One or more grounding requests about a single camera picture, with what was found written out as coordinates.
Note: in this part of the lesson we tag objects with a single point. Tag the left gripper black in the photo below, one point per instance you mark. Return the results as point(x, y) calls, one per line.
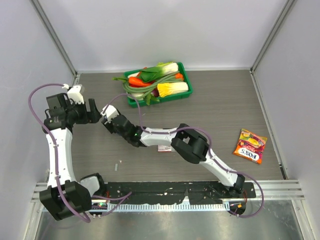
point(93, 116)

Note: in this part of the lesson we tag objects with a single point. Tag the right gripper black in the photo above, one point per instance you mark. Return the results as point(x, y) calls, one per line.
point(108, 126)

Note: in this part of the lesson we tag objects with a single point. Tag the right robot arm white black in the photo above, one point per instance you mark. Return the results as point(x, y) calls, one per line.
point(192, 146)

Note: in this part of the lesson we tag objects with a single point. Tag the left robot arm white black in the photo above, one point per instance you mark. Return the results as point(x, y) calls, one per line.
point(65, 196)

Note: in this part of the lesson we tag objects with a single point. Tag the green plastic tray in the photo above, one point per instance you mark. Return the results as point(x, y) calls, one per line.
point(149, 99)

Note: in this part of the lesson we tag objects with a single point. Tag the white radish toy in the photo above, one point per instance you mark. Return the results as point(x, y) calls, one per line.
point(139, 96)

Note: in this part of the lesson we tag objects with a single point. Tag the green long beans toy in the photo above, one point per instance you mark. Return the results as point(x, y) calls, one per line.
point(147, 90)

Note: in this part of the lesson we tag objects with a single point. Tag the orange carrot toy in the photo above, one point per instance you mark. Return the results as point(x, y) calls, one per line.
point(179, 76)
point(137, 82)

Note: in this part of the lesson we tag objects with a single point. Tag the staple box red white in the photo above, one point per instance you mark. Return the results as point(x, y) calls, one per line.
point(164, 148)

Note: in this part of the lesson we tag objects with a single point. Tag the purple onion toy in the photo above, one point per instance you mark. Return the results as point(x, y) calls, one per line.
point(155, 93)

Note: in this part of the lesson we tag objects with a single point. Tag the yellow napa cabbage toy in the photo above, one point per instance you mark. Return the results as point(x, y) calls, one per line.
point(171, 88)

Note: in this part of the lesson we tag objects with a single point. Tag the white green napa cabbage toy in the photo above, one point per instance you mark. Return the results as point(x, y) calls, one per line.
point(162, 69)

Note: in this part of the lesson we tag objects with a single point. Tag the orange carrot toy right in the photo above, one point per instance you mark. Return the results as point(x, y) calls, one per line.
point(179, 76)

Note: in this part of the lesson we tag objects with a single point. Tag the Fox's candy bag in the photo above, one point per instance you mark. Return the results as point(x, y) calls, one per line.
point(250, 146)

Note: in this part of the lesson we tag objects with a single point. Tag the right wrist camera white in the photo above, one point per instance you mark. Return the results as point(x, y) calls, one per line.
point(108, 113)

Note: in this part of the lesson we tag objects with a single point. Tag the white cable duct rail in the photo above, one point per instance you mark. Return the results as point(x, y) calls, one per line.
point(183, 207)

